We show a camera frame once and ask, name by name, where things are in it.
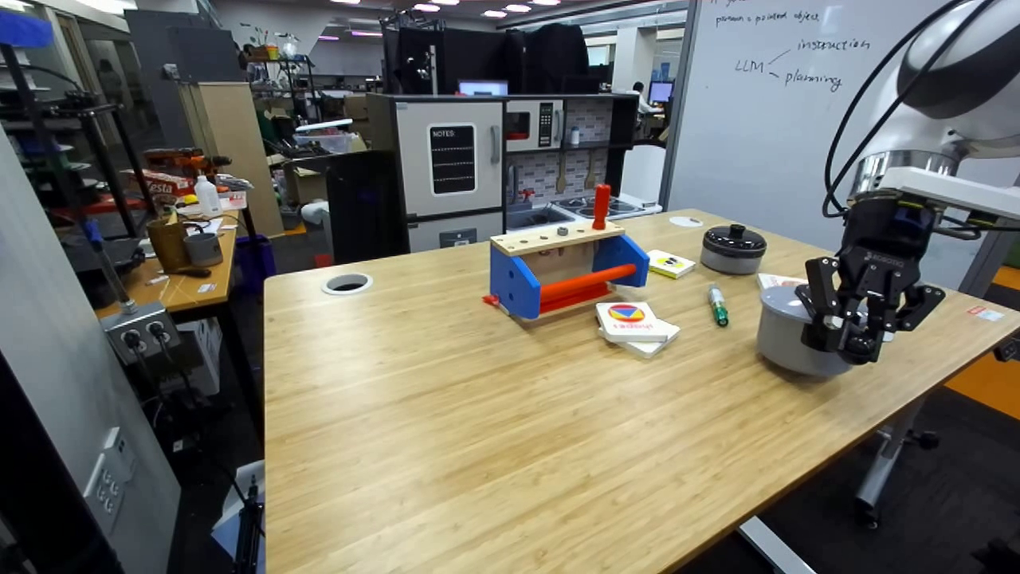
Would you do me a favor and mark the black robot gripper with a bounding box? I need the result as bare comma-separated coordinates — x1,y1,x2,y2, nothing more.
795,197,941,367

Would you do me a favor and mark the gray pot with black handle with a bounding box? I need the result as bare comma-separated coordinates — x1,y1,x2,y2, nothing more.
756,281,862,379

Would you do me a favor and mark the gray pot with black lid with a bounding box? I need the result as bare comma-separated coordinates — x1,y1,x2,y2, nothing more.
697,220,770,277

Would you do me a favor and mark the green marker pen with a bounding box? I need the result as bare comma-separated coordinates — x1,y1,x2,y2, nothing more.
704,283,733,331

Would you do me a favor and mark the black chair base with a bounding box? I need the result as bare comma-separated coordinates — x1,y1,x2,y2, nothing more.
902,425,943,456

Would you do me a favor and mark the white desk leg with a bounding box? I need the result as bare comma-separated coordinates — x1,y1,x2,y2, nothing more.
855,410,918,516
737,516,808,574

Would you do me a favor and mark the yellow notepad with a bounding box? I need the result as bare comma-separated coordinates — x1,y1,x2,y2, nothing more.
647,249,697,283

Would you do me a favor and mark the large whiteboard panel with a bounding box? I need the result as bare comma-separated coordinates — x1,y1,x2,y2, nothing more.
664,0,1020,298

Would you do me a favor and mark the plain white board book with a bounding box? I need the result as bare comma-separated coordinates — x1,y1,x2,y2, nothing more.
600,313,681,362

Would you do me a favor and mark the white shapes board book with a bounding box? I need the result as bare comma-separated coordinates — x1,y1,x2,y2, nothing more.
593,299,669,338

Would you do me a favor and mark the white boxy object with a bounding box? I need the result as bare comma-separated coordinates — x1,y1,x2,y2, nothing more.
618,142,669,213

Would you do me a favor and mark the orange toy peg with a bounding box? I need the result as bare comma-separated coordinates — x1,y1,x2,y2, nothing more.
589,181,618,234

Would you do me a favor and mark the blue and wood toy toolbox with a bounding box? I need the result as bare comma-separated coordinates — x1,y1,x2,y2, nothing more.
484,216,654,324

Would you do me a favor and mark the white microwave oven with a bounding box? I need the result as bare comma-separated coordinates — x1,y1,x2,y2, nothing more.
504,97,568,152

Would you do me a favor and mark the laptop with lit screen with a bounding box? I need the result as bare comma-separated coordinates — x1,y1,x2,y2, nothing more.
455,77,508,102

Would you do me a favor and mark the white lab oven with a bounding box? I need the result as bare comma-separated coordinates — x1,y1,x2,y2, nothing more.
393,93,508,252

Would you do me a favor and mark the black equipment stack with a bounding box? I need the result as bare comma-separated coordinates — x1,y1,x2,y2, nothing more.
383,23,593,99

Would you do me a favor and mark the black low cabinet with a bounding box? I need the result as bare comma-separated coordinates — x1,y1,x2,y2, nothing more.
325,151,412,265

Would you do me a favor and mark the blue bin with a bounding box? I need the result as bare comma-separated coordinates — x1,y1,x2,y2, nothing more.
231,234,281,298

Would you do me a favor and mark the tall beige cabinet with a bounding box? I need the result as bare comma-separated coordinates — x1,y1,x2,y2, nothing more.
178,77,283,235

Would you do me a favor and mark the white object on floor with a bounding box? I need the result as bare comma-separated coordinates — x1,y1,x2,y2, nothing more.
206,456,268,567

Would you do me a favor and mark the small gray container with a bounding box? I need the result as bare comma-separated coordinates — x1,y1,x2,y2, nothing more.
180,227,223,269

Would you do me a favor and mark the white plastic bottle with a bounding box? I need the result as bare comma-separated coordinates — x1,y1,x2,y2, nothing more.
190,174,226,216

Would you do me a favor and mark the wooden side desk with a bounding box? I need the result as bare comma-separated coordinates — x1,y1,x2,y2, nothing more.
91,216,243,323

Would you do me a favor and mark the small brown box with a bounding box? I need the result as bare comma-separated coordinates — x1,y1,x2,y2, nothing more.
146,210,194,275

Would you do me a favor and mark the gray power socket box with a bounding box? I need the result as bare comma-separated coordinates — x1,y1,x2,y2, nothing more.
103,304,183,371

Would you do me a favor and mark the white outlet plate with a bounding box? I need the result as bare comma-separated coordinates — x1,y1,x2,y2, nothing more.
79,425,137,536

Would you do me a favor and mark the large gray panel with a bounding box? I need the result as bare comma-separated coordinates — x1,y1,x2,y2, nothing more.
0,126,183,574

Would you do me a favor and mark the black storage rack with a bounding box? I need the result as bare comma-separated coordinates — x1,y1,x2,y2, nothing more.
0,42,146,281

